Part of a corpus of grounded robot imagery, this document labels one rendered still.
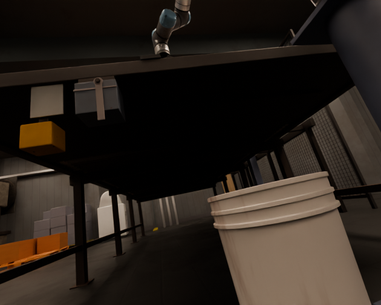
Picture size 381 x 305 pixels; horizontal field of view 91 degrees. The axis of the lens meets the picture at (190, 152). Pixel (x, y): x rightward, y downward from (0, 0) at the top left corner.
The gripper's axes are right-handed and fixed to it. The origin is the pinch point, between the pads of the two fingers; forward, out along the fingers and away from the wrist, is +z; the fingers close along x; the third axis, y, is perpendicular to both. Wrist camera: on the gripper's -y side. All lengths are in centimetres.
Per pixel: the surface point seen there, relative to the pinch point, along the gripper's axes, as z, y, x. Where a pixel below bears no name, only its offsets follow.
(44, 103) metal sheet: 15, 47, 20
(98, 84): 12.8, 29.0, 23.7
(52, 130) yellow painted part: 27, 44, 23
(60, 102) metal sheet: 15.5, 42.4, 20.4
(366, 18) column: 20, -50, 46
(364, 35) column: 24, -49, 44
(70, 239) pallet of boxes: 63, 264, -444
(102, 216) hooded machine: 27, 192, -462
